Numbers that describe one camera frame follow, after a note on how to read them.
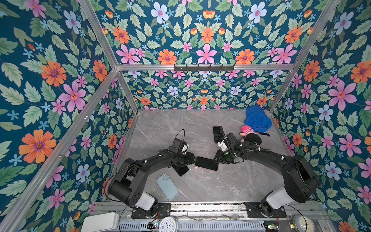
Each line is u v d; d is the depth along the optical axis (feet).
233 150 2.20
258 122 3.63
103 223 2.18
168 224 2.18
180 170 2.88
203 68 3.05
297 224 2.14
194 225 2.31
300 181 1.38
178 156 2.36
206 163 2.77
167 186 2.81
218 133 3.43
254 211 2.38
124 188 1.45
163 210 2.42
